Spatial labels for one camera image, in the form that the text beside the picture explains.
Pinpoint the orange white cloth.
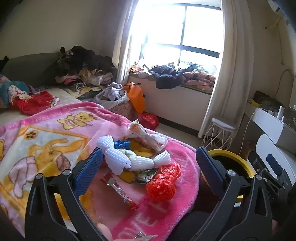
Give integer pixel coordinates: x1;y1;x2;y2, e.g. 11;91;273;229
129;65;151;78

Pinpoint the thin wall cable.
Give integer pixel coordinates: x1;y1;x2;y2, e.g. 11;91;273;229
275;69;294;98

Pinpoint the grey clothes heap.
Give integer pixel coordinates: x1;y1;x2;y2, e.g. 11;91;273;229
94;82;130;108

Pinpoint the pink bear printed blanket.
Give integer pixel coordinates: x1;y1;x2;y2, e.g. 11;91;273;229
0;102;200;241

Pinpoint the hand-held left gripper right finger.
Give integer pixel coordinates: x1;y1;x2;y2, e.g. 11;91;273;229
196;146;273;241

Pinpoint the colourful printed quilt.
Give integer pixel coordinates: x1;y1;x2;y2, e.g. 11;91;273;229
0;74;35;109

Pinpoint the white cable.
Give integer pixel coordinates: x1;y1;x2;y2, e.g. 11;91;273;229
239;109;257;153

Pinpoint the cream curtain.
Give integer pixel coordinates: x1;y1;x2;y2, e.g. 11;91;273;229
199;0;252;139
112;0;141;86

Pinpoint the red patterned cloth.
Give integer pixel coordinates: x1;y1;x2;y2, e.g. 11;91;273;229
11;91;59;116

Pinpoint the pink patterned laundry basket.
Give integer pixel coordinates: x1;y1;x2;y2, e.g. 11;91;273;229
111;102;139;121

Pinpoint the white bottle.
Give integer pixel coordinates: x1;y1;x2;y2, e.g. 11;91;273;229
277;105;286;121

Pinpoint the dark bag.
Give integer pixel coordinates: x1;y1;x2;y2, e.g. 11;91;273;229
253;90;281;108

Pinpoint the orange patterned blanket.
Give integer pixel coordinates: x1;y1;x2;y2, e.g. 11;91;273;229
183;71;216;92

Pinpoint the dark clothes heap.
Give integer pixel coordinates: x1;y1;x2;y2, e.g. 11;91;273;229
148;62;199;90

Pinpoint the person's left hand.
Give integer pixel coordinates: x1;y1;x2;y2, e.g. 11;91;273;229
97;222;114;241

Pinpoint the white wire stool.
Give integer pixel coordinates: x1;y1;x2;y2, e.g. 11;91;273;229
202;118;236;152

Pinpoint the black framed window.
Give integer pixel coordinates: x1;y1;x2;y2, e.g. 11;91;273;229
129;0;223;67

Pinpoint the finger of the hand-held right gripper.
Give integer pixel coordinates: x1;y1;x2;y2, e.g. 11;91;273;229
266;154;283;178
249;151;264;175

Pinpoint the yellow round bin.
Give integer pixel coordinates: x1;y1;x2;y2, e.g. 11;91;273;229
196;149;255;202

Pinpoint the white printed plastic bag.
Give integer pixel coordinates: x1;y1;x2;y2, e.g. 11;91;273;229
128;119;168;151

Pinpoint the beige bed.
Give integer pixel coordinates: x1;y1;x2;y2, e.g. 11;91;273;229
0;53;84;127

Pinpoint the yellow snack packet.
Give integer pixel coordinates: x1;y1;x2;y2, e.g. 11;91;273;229
120;170;139;183

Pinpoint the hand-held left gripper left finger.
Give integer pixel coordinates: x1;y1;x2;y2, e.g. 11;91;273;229
24;147;107;241

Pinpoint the pile of clothes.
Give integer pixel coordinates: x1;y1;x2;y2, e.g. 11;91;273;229
55;45;117;93

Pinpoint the white air conditioner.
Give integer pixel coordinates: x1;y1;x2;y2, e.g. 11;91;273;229
265;0;289;30

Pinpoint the orange shopping bag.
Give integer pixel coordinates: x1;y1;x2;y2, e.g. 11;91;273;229
122;82;146;114

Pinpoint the blue disposable glove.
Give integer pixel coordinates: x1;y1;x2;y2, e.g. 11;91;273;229
113;140;131;150

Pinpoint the white foam net sleeve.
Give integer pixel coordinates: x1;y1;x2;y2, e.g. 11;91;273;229
125;150;171;172
96;136;132;175

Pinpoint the silver green snack wrapper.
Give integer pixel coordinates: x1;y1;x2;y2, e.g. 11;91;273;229
134;169;160;184

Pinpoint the red snack wrapper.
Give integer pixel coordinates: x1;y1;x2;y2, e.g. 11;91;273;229
100;173;139;212

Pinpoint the red printed plastic bag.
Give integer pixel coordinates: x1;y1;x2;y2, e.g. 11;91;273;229
137;113;159;130

